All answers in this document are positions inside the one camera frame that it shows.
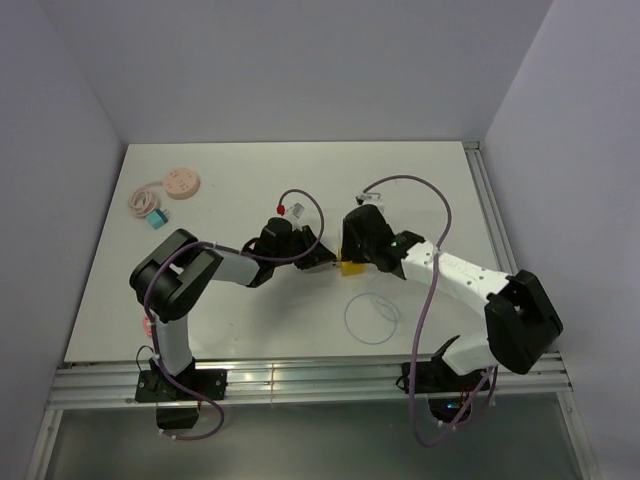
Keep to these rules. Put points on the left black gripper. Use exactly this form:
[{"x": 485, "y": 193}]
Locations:
[{"x": 320, "y": 256}]

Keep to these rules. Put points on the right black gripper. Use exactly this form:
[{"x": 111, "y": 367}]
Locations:
[{"x": 349, "y": 252}]

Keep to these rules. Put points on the yellow cube power adapter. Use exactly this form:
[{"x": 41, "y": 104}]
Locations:
[{"x": 349, "y": 268}]

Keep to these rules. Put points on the pink round power strip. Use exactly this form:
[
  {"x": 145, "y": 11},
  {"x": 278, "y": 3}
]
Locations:
[{"x": 181, "y": 183}]

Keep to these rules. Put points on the teal plug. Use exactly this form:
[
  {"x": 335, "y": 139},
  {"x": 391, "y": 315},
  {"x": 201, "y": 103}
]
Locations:
[{"x": 157, "y": 218}]

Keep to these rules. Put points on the pink plug adapter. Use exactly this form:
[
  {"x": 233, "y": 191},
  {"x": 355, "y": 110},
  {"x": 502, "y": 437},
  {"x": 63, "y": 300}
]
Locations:
[{"x": 146, "y": 323}]

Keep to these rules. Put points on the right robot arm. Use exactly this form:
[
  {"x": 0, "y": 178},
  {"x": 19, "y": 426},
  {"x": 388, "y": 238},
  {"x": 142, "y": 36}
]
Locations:
[{"x": 520, "y": 321}]

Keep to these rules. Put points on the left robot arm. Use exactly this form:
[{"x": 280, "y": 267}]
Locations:
[{"x": 170, "y": 280}]

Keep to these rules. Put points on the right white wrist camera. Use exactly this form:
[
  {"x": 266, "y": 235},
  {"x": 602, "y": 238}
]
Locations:
[{"x": 370, "y": 198}]

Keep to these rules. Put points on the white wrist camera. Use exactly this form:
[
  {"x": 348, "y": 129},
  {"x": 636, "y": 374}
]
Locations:
[
  {"x": 370, "y": 198},
  {"x": 291, "y": 214}
]

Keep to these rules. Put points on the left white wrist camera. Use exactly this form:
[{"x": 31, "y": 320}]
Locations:
[{"x": 291, "y": 214}]

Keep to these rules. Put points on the aluminium right side rail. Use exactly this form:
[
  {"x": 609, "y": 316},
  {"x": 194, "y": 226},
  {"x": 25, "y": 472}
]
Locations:
[{"x": 493, "y": 220}]

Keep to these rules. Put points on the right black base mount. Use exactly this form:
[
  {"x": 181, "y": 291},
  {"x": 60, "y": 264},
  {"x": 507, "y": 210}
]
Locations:
[{"x": 434, "y": 377}]

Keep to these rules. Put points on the aluminium front rail frame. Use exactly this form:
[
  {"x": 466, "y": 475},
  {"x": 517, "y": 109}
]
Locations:
[{"x": 336, "y": 419}]

